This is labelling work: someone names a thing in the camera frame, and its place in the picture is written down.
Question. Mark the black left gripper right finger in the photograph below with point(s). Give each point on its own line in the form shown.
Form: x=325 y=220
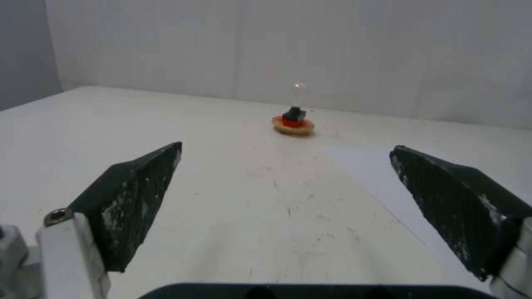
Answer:
x=453 y=199

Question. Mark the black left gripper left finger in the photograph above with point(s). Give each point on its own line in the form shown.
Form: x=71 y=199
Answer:
x=120 y=199

